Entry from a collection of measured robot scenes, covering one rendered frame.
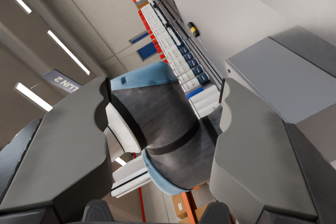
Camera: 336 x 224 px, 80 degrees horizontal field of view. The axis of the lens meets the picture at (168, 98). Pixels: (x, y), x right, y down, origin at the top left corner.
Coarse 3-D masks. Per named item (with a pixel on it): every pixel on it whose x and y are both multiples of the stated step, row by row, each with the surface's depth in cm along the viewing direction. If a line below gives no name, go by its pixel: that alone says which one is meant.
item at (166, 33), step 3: (171, 27) 156; (174, 27) 155; (168, 30) 156; (174, 30) 155; (162, 33) 156; (165, 33) 156; (168, 33) 156; (156, 36) 158; (159, 36) 156; (162, 36) 156; (165, 36) 156; (156, 39) 158; (159, 39) 157; (153, 42) 158; (156, 42) 159
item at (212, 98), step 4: (216, 92) 106; (208, 96) 107; (212, 96) 105; (216, 96) 105; (204, 100) 106; (208, 100) 105; (212, 100) 105; (216, 100) 105; (196, 104) 107; (200, 104) 106; (204, 104) 105; (208, 104) 105; (192, 108) 108; (196, 108) 106; (200, 108) 106
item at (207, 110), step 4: (212, 104) 102; (216, 104) 102; (204, 108) 103; (208, 108) 102; (212, 108) 102; (196, 112) 104; (200, 112) 103; (204, 112) 102; (208, 112) 102; (196, 116) 104; (200, 116) 102
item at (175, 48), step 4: (176, 44) 141; (180, 44) 141; (184, 44) 141; (168, 48) 143; (172, 48) 141; (176, 48) 141; (180, 48) 142; (164, 52) 142; (168, 52) 142; (172, 52) 142; (160, 56) 143; (164, 56) 144
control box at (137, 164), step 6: (138, 156) 99; (132, 162) 84; (138, 162) 83; (120, 168) 86; (126, 168) 84; (132, 168) 84; (138, 168) 83; (114, 174) 85; (120, 174) 84; (126, 174) 84
